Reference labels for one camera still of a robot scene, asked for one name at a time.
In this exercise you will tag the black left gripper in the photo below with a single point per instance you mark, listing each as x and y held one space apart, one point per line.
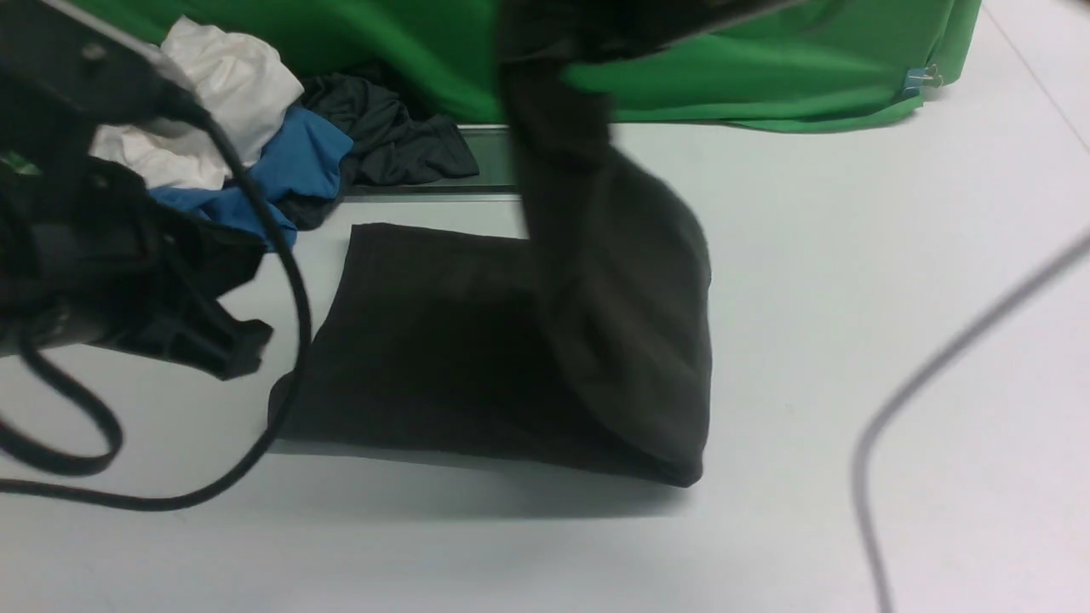
172 312

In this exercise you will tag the dark gray long-sleeve top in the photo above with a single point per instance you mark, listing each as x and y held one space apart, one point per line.
585 345

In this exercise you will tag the blue crumpled garment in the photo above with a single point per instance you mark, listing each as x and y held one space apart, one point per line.
302 159

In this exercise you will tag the white crumpled garment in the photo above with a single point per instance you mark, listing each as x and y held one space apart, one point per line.
239 79

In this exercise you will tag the dark teal garment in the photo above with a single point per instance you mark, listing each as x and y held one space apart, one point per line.
390 147

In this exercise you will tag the green backdrop cloth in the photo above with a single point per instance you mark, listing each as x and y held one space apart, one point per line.
824 66

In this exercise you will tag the blue binder clip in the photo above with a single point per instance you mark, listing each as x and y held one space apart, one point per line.
920 79

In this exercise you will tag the silver table cable hatch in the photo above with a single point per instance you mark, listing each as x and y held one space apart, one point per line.
493 183

